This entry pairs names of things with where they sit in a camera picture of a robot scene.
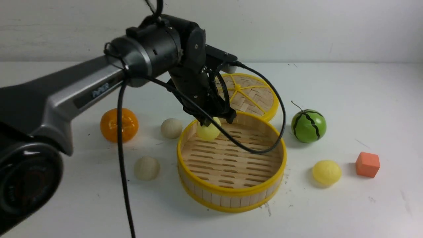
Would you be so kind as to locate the woven bamboo steamer lid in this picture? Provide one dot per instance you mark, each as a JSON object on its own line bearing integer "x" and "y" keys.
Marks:
{"x": 251, "y": 94}

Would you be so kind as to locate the yellow bun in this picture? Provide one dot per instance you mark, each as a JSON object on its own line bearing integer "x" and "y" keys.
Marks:
{"x": 326, "y": 172}
{"x": 207, "y": 132}

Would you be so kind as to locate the green toy watermelon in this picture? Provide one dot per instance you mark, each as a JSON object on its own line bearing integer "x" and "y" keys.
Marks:
{"x": 308, "y": 126}

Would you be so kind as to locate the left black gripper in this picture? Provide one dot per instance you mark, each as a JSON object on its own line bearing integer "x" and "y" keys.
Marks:
{"x": 207, "y": 89}

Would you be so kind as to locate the orange plastic tangerine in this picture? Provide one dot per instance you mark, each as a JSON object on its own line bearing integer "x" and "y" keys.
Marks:
{"x": 108, "y": 125}

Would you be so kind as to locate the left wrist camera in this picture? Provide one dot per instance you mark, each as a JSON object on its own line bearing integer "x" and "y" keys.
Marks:
{"x": 218, "y": 60}

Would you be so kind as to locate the bamboo steamer tray yellow rim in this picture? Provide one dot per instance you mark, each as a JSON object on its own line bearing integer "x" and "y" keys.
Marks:
{"x": 223, "y": 177}

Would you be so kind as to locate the orange foam cube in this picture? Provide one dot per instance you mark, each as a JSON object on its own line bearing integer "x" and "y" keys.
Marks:
{"x": 367, "y": 164}

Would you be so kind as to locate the white bun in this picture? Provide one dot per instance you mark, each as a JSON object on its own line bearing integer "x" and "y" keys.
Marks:
{"x": 171, "y": 128}
{"x": 146, "y": 168}

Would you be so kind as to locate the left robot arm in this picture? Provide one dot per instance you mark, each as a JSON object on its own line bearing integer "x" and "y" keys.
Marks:
{"x": 36, "y": 116}

